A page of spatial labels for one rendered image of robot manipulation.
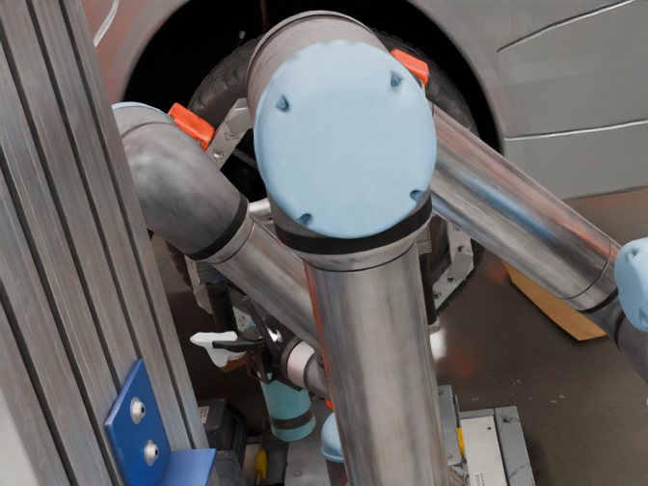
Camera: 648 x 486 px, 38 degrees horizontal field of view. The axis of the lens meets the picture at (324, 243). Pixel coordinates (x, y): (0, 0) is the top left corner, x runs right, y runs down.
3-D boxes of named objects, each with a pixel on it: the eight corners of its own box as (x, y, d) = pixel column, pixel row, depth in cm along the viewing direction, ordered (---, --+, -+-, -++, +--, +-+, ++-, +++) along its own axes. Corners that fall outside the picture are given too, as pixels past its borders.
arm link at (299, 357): (299, 361, 141) (337, 336, 146) (279, 352, 145) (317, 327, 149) (308, 401, 145) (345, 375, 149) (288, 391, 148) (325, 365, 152)
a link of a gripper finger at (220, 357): (192, 371, 157) (244, 370, 155) (183, 342, 154) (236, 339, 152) (197, 361, 160) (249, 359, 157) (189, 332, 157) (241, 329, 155)
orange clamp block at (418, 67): (404, 106, 173) (428, 63, 169) (406, 121, 166) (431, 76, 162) (370, 91, 171) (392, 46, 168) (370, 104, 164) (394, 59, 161)
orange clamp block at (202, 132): (217, 127, 176) (175, 100, 173) (211, 143, 169) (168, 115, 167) (197, 156, 178) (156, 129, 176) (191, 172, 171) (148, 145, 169)
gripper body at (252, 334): (243, 374, 157) (290, 398, 148) (232, 331, 153) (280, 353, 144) (278, 351, 161) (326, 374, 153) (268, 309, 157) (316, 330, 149)
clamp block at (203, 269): (234, 256, 165) (228, 229, 162) (228, 281, 157) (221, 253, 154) (206, 259, 165) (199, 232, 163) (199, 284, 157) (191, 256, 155)
